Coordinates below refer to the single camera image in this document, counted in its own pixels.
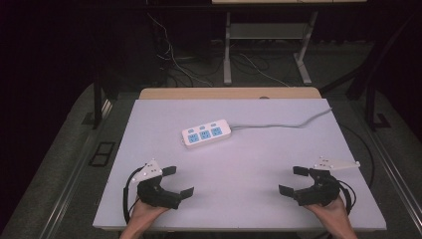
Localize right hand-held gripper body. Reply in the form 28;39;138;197
293;156;361;208

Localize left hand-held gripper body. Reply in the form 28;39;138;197
130;158;182;210

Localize white power strip blue sockets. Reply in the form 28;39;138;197
180;119;233;149

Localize person's left hand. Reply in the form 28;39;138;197
129;197;170;230

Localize person's right hand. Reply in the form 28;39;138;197
304;195;350;231

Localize tan wooden table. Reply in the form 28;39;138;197
138;87;322;101

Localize black metal stand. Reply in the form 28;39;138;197
319;13;416;132
82;63;115;130

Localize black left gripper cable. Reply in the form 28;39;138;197
121;166;144;224

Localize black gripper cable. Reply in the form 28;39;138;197
336;178;357;215
121;166;144;224

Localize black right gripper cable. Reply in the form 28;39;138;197
336;178;357;215

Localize grey power strip cable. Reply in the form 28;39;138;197
228;107;333;131

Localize black floor cable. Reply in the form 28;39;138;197
337;121;376;189

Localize black rectangular floor frame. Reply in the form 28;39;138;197
88;141;116;168

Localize aluminium floor rail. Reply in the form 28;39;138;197
362;123;422;230
39;98;114;239

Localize white floor cable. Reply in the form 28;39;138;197
238;52;291;89
146;12;214;88

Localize white metal desk frame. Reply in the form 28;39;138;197
223;9;319;87

